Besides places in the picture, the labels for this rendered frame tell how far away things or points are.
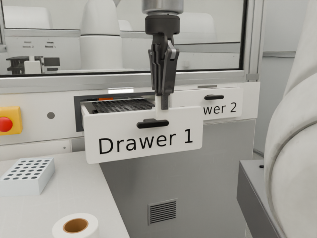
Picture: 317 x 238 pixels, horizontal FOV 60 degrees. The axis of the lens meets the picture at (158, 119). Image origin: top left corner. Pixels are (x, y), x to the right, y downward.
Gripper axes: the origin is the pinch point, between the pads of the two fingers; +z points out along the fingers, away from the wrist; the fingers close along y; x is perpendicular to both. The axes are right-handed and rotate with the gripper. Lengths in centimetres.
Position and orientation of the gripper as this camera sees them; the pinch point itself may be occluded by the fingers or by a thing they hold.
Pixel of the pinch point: (162, 108)
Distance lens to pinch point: 63.5
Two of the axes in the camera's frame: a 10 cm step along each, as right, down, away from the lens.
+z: 0.0, 9.7, 2.4
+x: -9.4, 0.9, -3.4
